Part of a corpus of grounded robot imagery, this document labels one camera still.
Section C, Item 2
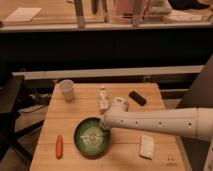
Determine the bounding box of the green ceramic bowl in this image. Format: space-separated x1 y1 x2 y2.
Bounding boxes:
74 117 111 158

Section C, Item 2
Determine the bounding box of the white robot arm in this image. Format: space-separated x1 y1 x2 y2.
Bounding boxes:
100 106 213 142

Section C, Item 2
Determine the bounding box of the small white bottle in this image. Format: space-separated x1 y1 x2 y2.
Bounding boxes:
99 86 109 112

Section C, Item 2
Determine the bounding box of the white round object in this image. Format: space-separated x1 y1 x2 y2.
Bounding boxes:
111 97 129 111

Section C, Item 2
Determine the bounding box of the translucent plastic cup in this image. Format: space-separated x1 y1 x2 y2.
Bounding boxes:
59 79 74 101

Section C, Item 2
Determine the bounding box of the white folded cloth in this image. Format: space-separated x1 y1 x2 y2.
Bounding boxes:
139 135 155 159

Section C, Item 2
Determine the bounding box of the orange toy carrot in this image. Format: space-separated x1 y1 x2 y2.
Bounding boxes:
55 135 63 159

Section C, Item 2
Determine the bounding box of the black chair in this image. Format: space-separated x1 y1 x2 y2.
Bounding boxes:
0 76 44 161

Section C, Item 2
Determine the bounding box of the white paper sheet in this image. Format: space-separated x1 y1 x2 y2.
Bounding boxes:
5 7 41 22

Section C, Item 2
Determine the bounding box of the metal bracket right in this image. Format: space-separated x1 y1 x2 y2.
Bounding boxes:
132 0 142 27

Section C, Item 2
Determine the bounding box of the metal bracket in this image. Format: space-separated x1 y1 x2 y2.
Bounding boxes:
74 0 85 28
132 0 142 27

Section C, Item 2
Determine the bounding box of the metal bracket left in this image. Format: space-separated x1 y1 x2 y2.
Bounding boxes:
74 0 85 28

